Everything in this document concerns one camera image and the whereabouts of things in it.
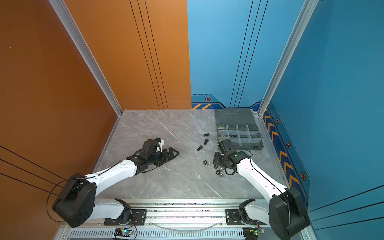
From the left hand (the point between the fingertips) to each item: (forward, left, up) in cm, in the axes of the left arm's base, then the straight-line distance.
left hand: (175, 154), depth 86 cm
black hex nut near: (-6, -25, -9) cm, 27 cm away
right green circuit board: (-35, -41, -9) cm, 55 cm away
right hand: (-2, -23, -1) cm, 24 cm away
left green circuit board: (-36, +23, -11) cm, 44 cm away
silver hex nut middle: (-1, -20, -9) cm, 22 cm away
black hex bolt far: (+21, -19, -8) cm, 29 cm away
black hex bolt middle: (+16, -19, -9) cm, 26 cm away
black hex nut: (0, -17, -8) cm, 19 cm away
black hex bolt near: (+10, -14, -9) cm, 20 cm away
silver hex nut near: (-9, -27, -9) cm, 29 cm away
